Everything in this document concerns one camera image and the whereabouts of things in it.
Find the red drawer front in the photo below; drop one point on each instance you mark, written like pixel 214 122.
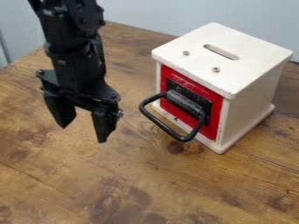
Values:
pixel 172 80

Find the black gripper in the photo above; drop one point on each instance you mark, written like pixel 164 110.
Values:
pixel 75 84

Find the black metal drawer handle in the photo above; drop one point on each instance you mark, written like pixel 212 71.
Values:
pixel 187 106

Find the white wooden box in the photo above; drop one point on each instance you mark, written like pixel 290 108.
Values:
pixel 232 69

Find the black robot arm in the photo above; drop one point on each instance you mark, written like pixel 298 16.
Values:
pixel 70 22

